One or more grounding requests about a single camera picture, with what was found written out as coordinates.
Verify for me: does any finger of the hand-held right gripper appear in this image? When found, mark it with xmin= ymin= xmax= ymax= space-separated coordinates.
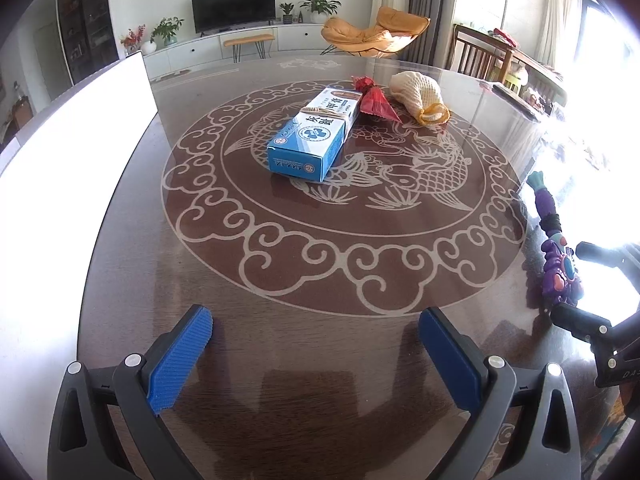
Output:
xmin=575 ymin=241 xmax=640 ymax=282
xmin=550 ymin=304 xmax=628 ymax=354

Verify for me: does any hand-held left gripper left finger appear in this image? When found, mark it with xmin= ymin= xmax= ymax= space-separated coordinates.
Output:
xmin=47 ymin=304 xmax=215 ymax=480

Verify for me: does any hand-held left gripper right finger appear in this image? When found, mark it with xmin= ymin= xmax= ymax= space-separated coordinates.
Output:
xmin=419 ymin=306 xmax=583 ymax=480

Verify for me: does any purple toy figure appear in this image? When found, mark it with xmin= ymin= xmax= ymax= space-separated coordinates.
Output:
xmin=526 ymin=170 xmax=586 ymax=313

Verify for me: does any brown patterned glass desktop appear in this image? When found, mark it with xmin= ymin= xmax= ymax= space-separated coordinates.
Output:
xmin=75 ymin=52 xmax=640 ymax=480

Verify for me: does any cluttered wooden side table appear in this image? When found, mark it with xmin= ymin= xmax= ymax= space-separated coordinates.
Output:
xmin=500 ymin=27 xmax=571 ymax=113

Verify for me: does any white panel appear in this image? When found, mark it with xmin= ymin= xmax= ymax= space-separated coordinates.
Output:
xmin=0 ymin=50 xmax=160 ymax=441

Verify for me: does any wooden chair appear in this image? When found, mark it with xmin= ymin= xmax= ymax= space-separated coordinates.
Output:
xmin=452 ymin=24 xmax=507 ymax=79

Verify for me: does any blue and white medicine box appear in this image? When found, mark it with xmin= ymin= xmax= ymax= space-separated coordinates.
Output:
xmin=266 ymin=87 xmax=363 ymax=183

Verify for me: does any cream crocheted pouch yellow rim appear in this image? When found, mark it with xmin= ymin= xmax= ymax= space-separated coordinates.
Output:
xmin=389 ymin=71 xmax=449 ymax=127

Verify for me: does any red wrapped packet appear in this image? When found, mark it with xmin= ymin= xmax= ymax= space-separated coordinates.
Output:
xmin=350 ymin=75 xmax=403 ymax=123

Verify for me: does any white television cabinet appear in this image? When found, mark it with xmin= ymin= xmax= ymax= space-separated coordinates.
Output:
xmin=142 ymin=22 xmax=332 ymax=81

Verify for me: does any orange lounge chair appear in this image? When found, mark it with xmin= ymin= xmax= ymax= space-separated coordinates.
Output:
xmin=321 ymin=6 xmax=431 ymax=60

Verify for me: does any red flower plant white vase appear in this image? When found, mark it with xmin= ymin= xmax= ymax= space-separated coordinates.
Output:
xmin=120 ymin=24 xmax=157 ymax=56

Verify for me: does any orange bench with black legs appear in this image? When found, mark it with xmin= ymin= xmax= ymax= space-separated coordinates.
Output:
xmin=222 ymin=34 xmax=276 ymax=64

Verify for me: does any dark glass display cabinet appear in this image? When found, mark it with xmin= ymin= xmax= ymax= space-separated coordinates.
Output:
xmin=55 ymin=0 xmax=113 ymax=86

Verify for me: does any black television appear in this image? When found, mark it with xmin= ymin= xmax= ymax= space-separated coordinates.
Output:
xmin=191 ymin=0 xmax=277 ymax=36

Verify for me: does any large leafy potted plant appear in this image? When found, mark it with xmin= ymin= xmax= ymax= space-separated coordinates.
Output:
xmin=299 ymin=0 xmax=342 ymax=25

